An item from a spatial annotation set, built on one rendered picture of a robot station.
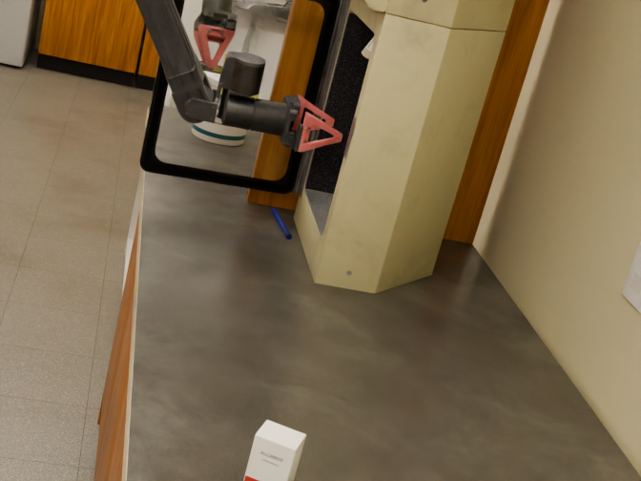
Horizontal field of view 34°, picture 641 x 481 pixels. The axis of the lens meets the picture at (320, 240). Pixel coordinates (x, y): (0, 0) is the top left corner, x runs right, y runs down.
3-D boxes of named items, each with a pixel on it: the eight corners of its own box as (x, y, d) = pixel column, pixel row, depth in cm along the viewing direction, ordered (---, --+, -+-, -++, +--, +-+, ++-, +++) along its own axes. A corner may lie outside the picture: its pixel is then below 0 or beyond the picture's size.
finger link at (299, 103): (336, 101, 192) (286, 92, 190) (341, 112, 185) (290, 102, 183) (327, 136, 194) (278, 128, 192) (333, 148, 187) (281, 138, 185)
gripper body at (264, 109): (294, 96, 188) (254, 89, 187) (300, 112, 179) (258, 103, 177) (286, 131, 190) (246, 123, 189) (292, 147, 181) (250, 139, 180)
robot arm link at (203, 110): (187, 100, 186) (181, 115, 179) (198, 38, 182) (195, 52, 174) (253, 115, 188) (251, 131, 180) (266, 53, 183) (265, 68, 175)
